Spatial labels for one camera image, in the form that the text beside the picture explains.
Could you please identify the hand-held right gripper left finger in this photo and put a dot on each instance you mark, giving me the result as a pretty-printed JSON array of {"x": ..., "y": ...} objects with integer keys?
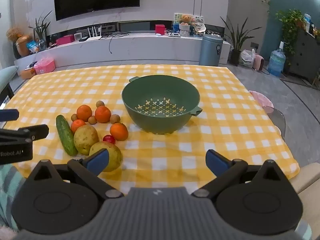
[{"x": 98, "y": 161}]

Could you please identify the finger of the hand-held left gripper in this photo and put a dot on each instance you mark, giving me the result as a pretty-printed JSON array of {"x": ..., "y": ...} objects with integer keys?
[
  {"x": 10, "y": 115},
  {"x": 35, "y": 132}
]

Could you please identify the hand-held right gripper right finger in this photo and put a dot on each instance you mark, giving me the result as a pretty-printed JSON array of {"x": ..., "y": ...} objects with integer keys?
[{"x": 216, "y": 161}]

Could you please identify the yellow pear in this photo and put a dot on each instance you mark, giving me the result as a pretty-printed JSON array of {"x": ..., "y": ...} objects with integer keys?
[
  {"x": 113, "y": 155},
  {"x": 85, "y": 140}
]

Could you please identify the small red plum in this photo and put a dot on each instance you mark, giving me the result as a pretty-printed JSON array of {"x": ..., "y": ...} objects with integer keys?
[{"x": 109, "y": 139}]

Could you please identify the green cucumber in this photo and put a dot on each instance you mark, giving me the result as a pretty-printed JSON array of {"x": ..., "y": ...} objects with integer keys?
[{"x": 66, "y": 135}]

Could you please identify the brown longan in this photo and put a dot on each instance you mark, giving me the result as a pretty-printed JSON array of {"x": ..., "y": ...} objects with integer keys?
[
  {"x": 74, "y": 117},
  {"x": 92, "y": 120},
  {"x": 100, "y": 103},
  {"x": 115, "y": 119}
]

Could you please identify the large orange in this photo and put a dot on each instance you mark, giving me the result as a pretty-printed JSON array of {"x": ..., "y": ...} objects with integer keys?
[{"x": 84, "y": 112}]

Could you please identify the green colander bowl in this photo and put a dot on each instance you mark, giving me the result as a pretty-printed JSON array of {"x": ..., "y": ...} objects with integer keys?
[{"x": 160, "y": 92}]

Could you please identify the yellow checked tablecloth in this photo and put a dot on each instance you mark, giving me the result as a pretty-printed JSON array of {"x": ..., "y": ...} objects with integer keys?
[{"x": 225, "y": 142}]

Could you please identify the pale green chair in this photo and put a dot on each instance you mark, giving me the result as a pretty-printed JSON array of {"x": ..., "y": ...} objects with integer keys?
[{"x": 7, "y": 76}]

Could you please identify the teal plaid cloth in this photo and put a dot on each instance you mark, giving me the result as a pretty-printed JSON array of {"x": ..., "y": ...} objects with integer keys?
[{"x": 8, "y": 192}]

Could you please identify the orange cardboard box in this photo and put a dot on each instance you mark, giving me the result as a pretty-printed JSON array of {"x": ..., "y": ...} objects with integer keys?
[{"x": 28, "y": 73}]

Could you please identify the pink storage box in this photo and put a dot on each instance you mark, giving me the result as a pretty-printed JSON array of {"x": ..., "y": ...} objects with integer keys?
[{"x": 44, "y": 66}]

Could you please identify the copper vase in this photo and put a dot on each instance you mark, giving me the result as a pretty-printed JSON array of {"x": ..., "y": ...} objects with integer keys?
[{"x": 23, "y": 46}]

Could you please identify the blue snack packet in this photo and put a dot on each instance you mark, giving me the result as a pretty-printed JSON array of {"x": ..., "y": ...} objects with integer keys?
[{"x": 33, "y": 47}]

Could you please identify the clear plastic chair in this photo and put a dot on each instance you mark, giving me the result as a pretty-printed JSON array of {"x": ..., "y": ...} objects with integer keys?
[{"x": 276, "y": 120}]

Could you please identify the pink stool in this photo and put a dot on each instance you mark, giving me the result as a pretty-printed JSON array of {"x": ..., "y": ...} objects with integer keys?
[{"x": 261, "y": 98}]

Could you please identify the dried golden flowers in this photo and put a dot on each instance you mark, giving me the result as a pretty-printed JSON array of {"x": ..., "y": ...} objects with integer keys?
[{"x": 13, "y": 33}]

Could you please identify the thin-leaf plant in glass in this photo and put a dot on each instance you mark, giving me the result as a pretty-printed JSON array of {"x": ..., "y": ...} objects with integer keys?
[{"x": 41, "y": 31}]

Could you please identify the flat pink box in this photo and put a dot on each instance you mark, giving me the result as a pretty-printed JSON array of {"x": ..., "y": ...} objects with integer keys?
[{"x": 65, "y": 40}]

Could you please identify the beige chair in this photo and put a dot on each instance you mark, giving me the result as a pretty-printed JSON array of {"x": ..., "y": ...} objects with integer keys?
[{"x": 310, "y": 180}]

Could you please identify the white plastic bag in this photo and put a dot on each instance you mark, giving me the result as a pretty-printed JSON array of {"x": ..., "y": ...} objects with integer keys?
[{"x": 247, "y": 59}]

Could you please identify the pink heater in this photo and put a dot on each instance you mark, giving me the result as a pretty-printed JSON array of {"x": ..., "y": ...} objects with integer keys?
[{"x": 258, "y": 62}]

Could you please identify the long-leaf potted plant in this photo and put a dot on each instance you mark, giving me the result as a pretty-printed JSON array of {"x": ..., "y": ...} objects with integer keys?
[{"x": 235, "y": 55}]

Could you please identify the blue-grey trash bin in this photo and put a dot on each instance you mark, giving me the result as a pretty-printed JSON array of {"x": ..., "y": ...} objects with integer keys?
[{"x": 210, "y": 51}]

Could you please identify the white router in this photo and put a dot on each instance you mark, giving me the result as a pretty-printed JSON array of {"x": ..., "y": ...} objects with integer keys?
[{"x": 93, "y": 37}]

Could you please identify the blue water jug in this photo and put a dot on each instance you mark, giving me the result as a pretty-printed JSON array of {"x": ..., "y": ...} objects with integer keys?
[{"x": 276, "y": 61}]

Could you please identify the white marble television console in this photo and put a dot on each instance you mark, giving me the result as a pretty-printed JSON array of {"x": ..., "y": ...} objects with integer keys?
[{"x": 150, "y": 47}]

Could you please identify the dark grey cabinet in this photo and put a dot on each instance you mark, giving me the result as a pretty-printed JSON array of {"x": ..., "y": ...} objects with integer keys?
[{"x": 306, "y": 55}]

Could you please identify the illustrated picture board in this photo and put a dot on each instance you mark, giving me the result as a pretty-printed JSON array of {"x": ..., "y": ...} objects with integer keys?
[{"x": 198, "y": 20}]

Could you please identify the red box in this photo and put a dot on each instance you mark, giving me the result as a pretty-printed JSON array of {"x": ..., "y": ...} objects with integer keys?
[{"x": 160, "y": 29}]

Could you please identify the brown teddy bear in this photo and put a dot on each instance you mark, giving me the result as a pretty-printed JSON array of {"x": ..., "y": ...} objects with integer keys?
[{"x": 186, "y": 19}]

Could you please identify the leafy green potted plant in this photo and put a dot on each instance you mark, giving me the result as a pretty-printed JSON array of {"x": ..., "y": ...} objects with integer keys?
[{"x": 290, "y": 21}]

